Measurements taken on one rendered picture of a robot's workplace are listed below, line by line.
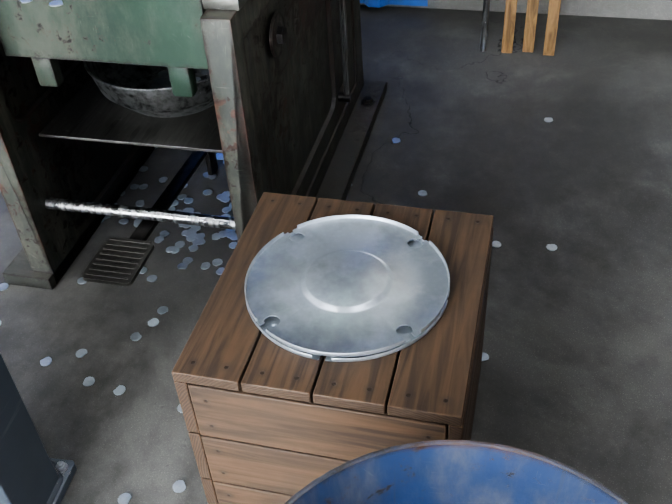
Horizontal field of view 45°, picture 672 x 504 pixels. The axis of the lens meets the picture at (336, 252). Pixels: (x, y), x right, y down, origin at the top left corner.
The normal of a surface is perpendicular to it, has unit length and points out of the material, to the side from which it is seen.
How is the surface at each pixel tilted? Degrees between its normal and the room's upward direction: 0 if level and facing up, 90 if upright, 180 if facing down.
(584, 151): 0
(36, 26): 90
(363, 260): 0
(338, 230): 0
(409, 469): 88
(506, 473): 88
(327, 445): 90
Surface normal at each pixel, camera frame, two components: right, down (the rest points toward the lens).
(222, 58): -0.23, 0.64
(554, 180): -0.05, -0.76
